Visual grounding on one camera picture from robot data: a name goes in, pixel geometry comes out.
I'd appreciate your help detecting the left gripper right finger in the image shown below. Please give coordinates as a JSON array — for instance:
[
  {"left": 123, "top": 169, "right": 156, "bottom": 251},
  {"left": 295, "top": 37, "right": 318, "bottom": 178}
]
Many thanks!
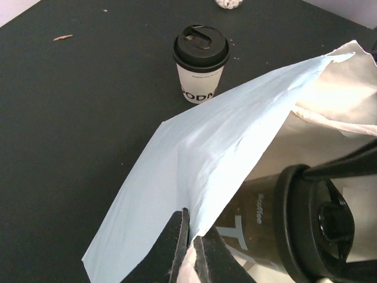
[{"left": 193, "top": 227, "right": 255, "bottom": 283}]

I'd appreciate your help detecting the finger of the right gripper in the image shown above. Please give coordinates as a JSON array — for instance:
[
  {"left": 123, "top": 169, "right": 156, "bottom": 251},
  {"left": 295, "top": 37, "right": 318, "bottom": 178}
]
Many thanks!
[{"left": 303, "top": 139, "right": 376, "bottom": 179}]

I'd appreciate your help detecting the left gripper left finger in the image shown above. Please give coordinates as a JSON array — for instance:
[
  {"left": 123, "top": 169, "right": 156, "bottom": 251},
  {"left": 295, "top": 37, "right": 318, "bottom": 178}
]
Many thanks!
[{"left": 123, "top": 208, "right": 190, "bottom": 283}]

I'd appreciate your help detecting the light blue paper bag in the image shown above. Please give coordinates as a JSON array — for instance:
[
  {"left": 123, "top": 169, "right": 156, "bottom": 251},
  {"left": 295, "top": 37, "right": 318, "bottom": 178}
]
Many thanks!
[{"left": 82, "top": 41, "right": 376, "bottom": 282}]

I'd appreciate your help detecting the black paper coffee cup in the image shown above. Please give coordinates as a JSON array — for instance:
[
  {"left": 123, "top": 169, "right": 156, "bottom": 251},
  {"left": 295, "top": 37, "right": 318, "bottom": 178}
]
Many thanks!
[
  {"left": 173, "top": 24, "right": 230, "bottom": 104},
  {"left": 215, "top": 164, "right": 355, "bottom": 282}
]

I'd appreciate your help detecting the clear glass straw holder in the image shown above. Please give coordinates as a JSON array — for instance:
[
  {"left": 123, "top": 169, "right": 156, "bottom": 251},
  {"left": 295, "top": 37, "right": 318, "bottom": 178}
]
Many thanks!
[{"left": 215, "top": 0, "right": 243, "bottom": 9}]

